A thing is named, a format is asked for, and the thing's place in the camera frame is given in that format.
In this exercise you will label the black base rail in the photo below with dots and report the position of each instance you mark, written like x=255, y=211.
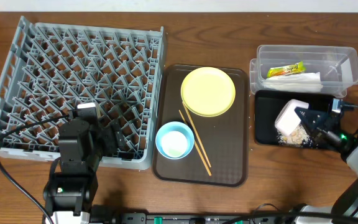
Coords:
x=255, y=218

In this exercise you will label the wooden chopstick left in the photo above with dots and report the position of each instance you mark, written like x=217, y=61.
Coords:
x=199, y=151

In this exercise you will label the wooden chopstick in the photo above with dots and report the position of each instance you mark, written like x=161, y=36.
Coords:
x=197, y=135
x=199, y=151

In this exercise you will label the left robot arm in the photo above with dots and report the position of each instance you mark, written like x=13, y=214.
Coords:
x=72, y=181

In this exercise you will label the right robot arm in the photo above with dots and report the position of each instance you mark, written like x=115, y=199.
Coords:
x=347, y=204

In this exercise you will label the white pink small bowl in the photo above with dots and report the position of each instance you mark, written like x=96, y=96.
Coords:
x=287, y=120

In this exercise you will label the dark brown serving tray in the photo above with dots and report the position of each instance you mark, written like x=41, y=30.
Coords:
x=224, y=137

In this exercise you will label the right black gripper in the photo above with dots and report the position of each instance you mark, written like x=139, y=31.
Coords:
x=321, y=119

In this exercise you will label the light blue bowl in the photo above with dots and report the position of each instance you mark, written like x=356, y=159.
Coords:
x=175, y=126

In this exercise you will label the white paper cup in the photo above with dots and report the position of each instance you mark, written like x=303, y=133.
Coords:
x=174, y=144

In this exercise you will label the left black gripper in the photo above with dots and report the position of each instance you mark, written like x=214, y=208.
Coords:
x=110, y=140

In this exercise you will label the green orange snack wrapper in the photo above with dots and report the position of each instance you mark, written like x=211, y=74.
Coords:
x=286, y=70

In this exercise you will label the grey plastic dishwasher rack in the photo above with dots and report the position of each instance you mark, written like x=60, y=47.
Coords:
x=51, y=68

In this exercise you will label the clear plastic waste bin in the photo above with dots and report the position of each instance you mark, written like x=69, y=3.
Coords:
x=338, y=66

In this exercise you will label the yellow round plate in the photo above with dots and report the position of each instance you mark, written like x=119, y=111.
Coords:
x=208, y=91

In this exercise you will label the black waste tray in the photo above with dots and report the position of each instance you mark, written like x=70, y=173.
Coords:
x=268, y=105

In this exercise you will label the wooden chopstick right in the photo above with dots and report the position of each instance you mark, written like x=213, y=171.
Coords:
x=197, y=135

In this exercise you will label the rice food scraps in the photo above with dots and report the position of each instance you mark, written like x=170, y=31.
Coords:
x=298, y=138

